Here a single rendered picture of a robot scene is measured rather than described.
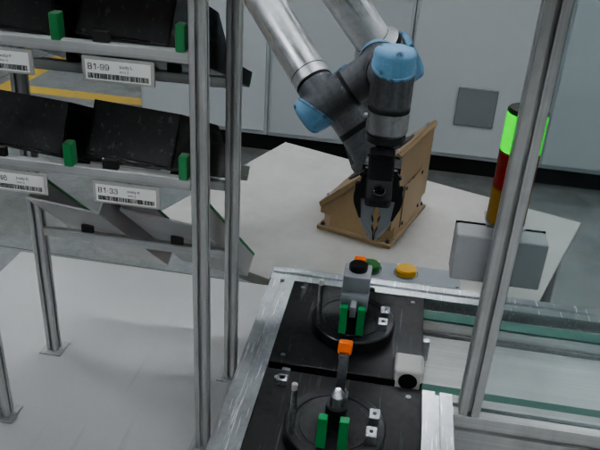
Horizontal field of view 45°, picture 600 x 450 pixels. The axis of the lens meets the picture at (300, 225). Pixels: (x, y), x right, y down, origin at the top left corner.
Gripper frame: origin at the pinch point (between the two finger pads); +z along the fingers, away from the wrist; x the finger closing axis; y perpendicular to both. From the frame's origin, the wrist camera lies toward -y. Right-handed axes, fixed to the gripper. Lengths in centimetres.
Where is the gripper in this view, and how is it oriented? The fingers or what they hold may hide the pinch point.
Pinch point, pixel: (373, 235)
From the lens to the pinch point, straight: 137.5
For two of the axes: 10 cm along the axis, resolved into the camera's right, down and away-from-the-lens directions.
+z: -0.6, 8.8, 4.7
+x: -9.9, -1.3, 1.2
